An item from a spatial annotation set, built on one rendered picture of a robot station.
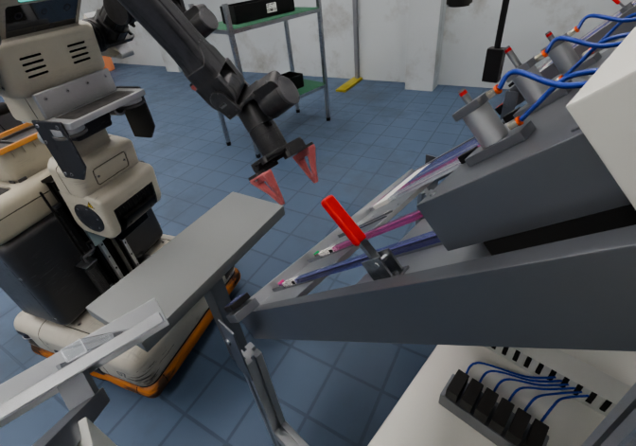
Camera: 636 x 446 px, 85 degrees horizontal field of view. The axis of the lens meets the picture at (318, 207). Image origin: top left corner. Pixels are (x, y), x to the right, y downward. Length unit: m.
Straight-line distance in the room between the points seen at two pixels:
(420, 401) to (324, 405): 0.72
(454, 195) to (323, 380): 1.25
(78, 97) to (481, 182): 1.03
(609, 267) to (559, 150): 0.07
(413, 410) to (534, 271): 0.55
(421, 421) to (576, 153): 0.59
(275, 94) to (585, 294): 0.55
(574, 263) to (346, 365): 1.31
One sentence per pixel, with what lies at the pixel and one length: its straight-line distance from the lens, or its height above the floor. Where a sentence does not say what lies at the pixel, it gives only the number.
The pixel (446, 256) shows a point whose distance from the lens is 0.35.
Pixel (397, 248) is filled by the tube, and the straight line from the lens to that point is 0.43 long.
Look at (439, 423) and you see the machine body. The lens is 0.75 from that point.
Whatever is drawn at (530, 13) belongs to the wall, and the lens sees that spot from 4.05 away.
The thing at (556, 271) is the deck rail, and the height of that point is 1.15.
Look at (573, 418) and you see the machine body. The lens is 0.82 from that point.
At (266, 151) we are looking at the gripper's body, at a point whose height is 1.00.
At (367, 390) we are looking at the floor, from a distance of 1.45.
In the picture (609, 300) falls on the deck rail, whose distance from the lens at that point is 0.24.
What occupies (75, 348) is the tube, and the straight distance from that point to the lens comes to 0.33.
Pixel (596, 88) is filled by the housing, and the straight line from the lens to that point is 0.21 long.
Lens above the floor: 1.30
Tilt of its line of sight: 36 degrees down
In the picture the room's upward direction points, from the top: 7 degrees counter-clockwise
